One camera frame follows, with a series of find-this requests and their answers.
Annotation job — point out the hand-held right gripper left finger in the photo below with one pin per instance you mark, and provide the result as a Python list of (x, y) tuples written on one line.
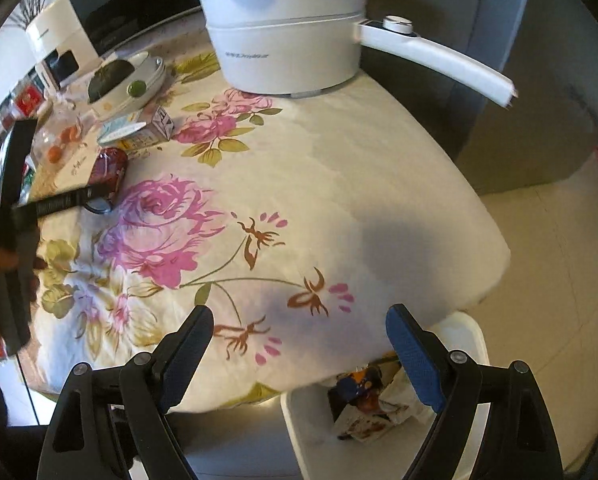
[(184, 360)]

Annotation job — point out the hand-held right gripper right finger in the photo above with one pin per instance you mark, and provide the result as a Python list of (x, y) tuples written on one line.
[(414, 355)]

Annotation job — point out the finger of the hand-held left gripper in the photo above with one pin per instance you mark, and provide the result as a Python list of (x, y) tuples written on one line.
[(16, 160), (59, 202)]

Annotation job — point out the white tissue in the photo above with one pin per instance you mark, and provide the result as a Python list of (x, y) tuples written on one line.
[(404, 400)]

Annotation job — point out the orange snack packet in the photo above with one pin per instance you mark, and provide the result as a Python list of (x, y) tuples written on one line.
[(371, 390)]

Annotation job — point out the red drink can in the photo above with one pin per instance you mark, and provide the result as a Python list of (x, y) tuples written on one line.
[(110, 170)]

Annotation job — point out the blue carton box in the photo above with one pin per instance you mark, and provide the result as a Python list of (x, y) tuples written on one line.
[(348, 389)]

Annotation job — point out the white printed wrapper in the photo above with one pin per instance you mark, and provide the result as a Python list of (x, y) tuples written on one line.
[(364, 425)]

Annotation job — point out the white trash bin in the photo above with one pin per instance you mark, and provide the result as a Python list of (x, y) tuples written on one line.
[(309, 420)]

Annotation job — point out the small orange kumquat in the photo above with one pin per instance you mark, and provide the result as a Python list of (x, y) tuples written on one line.
[(54, 152), (69, 134)]

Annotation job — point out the clear bag of tomatoes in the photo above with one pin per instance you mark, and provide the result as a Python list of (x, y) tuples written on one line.
[(49, 127)]

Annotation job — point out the red tin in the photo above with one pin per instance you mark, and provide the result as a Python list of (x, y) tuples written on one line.
[(28, 100)]

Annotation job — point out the small printed carton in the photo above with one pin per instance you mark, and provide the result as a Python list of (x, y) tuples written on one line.
[(139, 132)]

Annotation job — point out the green lime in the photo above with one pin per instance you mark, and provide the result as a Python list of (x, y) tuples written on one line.
[(137, 88)]

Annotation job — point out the white air fryer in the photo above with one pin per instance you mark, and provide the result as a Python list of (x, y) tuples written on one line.
[(54, 25)]

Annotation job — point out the dried branches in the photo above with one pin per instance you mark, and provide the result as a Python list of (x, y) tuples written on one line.
[(26, 15)]

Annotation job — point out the white bowl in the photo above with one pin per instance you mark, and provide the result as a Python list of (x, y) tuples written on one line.
[(149, 72)]

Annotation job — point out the floral tablecloth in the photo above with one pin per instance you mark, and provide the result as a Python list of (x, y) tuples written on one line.
[(329, 185)]

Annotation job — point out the black microwave oven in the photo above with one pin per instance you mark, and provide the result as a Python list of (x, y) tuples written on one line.
[(129, 0)]

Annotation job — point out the white electric pot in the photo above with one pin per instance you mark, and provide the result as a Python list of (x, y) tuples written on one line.
[(279, 45)]

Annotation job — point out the grey cabinet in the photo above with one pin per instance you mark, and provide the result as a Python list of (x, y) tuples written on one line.
[(529, 110)]

